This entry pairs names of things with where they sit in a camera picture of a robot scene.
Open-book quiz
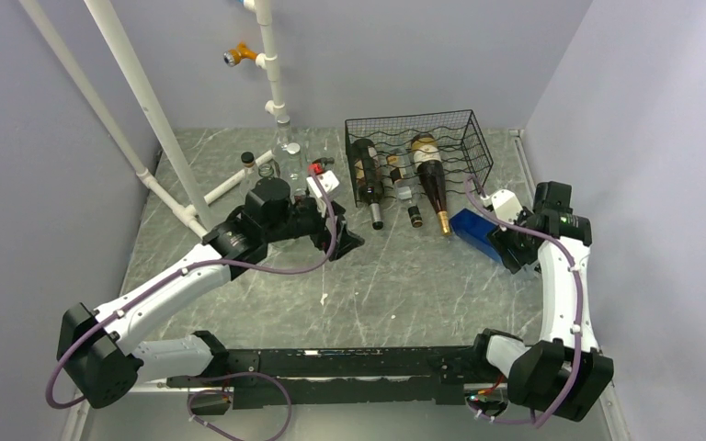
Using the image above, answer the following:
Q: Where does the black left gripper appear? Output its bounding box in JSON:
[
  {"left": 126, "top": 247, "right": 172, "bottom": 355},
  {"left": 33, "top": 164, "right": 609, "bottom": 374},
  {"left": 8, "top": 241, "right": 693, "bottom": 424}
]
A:
[{"left": 265, "top": 198, "right": 364, "bottom": 260}]

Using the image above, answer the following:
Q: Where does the blue square glass bottle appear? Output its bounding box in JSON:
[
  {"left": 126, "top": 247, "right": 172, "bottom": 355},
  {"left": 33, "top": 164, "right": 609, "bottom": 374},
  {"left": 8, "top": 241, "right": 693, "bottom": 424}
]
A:
[{"left": 450, "top": 209, "right": 538, "bottom": 269}]

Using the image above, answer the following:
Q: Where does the clear glass bottle silver cap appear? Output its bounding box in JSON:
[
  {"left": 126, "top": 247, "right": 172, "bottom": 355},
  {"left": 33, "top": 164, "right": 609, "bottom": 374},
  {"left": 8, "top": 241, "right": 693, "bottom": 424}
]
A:
[{"left": 281, "top": 142, "right": 307, "bottom": 199}]

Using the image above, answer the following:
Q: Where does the clear bottle black gold cap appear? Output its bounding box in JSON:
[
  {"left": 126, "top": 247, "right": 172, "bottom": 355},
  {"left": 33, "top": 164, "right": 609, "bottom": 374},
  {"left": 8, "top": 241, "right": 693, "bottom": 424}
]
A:
[{"left": 386, "top": 150, "right": 423, "bottom": 228}]

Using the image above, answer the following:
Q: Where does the clear bottle red black label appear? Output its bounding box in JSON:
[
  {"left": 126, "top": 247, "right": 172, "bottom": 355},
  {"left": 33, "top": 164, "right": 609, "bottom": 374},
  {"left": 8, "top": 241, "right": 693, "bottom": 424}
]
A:
[{"left": 239, "top": 152, "right": 260, "bottom": 201}]

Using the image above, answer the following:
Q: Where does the clear bottle black gold label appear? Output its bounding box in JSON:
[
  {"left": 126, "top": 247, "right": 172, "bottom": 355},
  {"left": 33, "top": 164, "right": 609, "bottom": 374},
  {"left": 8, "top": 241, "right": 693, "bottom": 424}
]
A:
[{"left": 258, "top": 164, "right": 277, "bottom": 178}]

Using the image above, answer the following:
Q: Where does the clear round glass bottle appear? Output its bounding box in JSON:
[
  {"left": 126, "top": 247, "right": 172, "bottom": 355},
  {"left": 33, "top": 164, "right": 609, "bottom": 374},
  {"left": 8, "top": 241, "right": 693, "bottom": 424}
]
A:
[{"left": 272, "top": 114, "right": 294, "bottom": 170}]

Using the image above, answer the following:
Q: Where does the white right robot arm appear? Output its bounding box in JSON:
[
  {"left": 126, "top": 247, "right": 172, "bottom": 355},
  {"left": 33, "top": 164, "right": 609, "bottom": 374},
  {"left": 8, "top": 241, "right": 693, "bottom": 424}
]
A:
[{"left": 466, "top": 181, "right": 614, "bottom": 428}]

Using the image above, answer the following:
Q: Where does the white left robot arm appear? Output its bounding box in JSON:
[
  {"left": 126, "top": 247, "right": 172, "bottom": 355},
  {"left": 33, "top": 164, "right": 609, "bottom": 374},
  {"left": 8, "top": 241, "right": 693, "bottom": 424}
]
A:
[{"left": 45, "top": 171, "right": 365, "bottom": 409}]

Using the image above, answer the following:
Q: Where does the dark green wine bottle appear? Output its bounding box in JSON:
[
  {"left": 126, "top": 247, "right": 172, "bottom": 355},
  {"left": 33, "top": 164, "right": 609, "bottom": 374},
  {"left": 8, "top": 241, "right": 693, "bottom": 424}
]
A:
[{"left": 352, "top": 138, "right": 384, "bottom": 230}]

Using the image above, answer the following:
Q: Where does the brown bottle gold foil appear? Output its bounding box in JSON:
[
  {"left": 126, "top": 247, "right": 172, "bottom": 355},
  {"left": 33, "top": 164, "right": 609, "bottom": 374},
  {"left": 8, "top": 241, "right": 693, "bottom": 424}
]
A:
[{"left": 410, "top": 133, "right": 452, "bottom": 236}]

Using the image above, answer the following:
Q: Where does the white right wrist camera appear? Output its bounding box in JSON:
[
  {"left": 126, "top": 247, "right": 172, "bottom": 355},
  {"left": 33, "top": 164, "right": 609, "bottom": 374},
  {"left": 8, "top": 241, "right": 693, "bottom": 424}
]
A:
[{"left": 489, "top": 189, "right": 523, "bottom": 224}]

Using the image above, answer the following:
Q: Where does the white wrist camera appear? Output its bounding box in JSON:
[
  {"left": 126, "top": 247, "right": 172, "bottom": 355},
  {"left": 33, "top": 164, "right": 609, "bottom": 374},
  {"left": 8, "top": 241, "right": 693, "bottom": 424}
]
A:
[
  {"left": 306, "top": 163, "right": 340, "bottom": 214},
  {"left": 489, "top": 189, "right": 523, "bottom": 224}
]

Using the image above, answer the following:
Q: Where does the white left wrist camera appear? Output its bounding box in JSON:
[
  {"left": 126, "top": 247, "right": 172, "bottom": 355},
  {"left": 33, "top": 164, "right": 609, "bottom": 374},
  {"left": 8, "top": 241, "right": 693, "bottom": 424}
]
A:
[{"left": 306, "top": 163, "right": 340, "bottom": 214}]

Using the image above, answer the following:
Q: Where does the small black handled hammer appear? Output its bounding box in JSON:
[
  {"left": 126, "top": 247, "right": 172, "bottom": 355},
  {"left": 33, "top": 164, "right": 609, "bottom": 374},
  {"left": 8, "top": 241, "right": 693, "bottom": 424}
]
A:
[{"left": 313, "top": 157, "right": 335, "bottom": 167}]

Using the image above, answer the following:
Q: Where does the black wire wine rack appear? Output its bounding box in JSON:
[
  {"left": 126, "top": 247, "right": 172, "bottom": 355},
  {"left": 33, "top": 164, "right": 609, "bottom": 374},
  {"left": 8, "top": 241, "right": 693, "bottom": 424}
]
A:
[{"left": 344, "top": 109, "right": 495, "bottom": 209}]

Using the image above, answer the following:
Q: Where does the white pvc pipe frame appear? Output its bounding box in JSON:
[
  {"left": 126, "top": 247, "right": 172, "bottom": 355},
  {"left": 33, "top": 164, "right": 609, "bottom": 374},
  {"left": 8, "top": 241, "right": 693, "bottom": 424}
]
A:
[{"left": 18, "top": 0, "right": 288, "bottom": 237}]

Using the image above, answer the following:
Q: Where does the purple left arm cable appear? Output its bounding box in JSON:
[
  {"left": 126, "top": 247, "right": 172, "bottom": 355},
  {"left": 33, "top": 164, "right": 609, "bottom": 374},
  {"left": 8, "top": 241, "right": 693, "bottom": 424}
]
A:
[{"left": 45, "top": 173, "right": 338, "bottom": 441}]

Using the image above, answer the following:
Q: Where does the aluminium extrusion rail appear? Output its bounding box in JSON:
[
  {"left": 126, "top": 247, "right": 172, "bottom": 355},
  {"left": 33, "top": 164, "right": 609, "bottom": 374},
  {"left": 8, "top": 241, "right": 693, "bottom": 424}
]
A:
[{"left": 60, "top": 345, "right": 628, "bottom": 441}]

